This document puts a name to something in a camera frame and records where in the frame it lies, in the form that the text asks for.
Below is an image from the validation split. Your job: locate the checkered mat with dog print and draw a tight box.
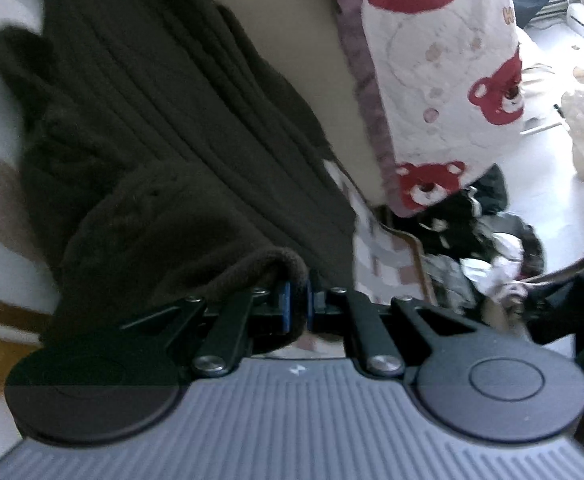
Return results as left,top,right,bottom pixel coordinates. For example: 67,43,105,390
0,0,438,346

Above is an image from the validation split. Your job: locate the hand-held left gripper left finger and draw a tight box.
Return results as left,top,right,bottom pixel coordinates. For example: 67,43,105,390
121,282,293,376

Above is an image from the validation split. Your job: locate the pile of dark clothes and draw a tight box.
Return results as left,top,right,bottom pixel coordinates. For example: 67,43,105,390
387,165,548,311

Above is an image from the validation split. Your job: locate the bear print quilt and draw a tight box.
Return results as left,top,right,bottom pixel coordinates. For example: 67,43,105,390
299,0,525,218

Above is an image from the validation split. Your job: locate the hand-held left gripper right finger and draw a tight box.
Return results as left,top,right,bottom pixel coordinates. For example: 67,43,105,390
303,280,479,377

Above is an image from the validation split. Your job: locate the dark brown knit sweater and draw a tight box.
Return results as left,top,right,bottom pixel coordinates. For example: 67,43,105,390
0,0,358,356

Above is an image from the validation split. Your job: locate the dark cloth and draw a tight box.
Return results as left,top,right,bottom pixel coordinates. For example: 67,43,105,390
522,255,584,396

